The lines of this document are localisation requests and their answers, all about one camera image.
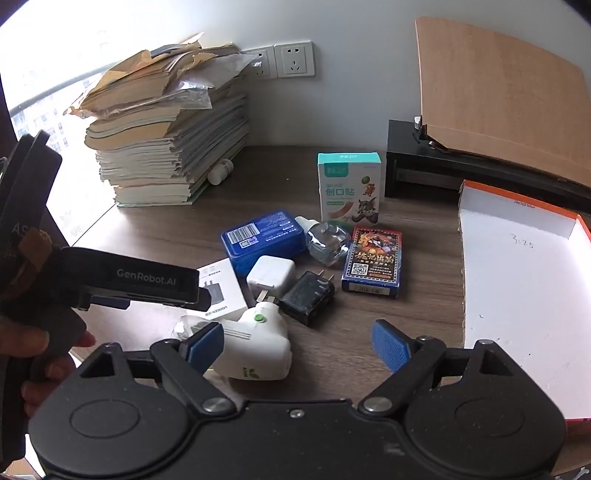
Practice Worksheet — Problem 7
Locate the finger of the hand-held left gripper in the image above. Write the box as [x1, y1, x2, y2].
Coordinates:
[89, 275, 213, 311]

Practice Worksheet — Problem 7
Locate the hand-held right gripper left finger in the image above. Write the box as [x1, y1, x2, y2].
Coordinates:
[78, 322, 237, 415]

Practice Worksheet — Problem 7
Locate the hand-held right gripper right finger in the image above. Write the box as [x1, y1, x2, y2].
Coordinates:
[358, 319, 513, 415]

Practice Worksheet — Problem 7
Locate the white charger box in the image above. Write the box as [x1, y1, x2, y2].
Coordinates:
[196, 257, 249, 320]

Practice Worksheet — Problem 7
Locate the white plug-in mosquito repeller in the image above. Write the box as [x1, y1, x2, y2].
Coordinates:
[173, 305, 293, 381]

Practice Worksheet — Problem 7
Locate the white charger adapter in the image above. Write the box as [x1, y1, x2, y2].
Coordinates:
[246, 255, 296, 306]

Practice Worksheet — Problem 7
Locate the blue tin box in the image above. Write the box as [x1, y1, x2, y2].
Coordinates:
[221, 210, 308, 278]

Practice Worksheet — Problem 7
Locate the red and blue card box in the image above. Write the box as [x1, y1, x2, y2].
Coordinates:
[341, 225, 403, 299]

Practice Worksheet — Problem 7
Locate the black charger adapter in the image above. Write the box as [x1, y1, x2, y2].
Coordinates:
[278, 270, 336, 328]

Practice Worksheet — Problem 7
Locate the clear liquid refill bottle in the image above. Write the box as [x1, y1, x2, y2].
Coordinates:
[294, 215, 354, 267]

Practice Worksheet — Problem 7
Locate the small white bottle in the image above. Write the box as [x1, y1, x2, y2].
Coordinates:
[207, 159, 234, 186]

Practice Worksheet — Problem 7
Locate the white and orange cardboard box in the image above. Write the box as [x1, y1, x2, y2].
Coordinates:
[457, 180, 591, 437]

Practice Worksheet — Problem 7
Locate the teal and white bandage box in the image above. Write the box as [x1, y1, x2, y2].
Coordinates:
[317, 152, 383, 227]

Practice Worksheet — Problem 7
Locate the person's left hand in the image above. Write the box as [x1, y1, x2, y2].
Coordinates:
[21, 332, 96, 418]

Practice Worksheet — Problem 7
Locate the stack of notebooks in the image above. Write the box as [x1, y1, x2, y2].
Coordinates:
[84, 88, 250, 208]

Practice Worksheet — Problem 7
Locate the black monitor riser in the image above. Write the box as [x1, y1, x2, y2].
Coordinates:
[385, 119, 591, 214]

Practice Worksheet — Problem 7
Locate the torn brown paper envelope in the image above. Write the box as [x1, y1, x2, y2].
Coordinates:
[62, 32, 241, 121]

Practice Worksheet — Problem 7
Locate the window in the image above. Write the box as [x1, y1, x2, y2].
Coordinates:
[0, 28, 116, 241]

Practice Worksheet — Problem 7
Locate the clear plastic bag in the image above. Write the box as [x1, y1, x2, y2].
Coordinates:
[166, 51, 259, 112]

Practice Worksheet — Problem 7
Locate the cardboard sheet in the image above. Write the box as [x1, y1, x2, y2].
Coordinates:
[414, 17, 591, 185]

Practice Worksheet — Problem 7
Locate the white wall socket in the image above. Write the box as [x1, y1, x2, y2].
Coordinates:
[274, 41, 317, 78]
[242, 46, 278, 79]

